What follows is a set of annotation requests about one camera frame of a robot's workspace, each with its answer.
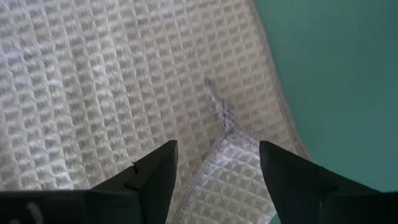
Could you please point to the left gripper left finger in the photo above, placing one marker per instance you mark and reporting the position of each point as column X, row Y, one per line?
column 146, row 186

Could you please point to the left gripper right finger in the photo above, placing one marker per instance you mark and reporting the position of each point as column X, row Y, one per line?
column 289, row 183

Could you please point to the grey waffle-weave towel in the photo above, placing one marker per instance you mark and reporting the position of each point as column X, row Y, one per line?
column 93, row 77

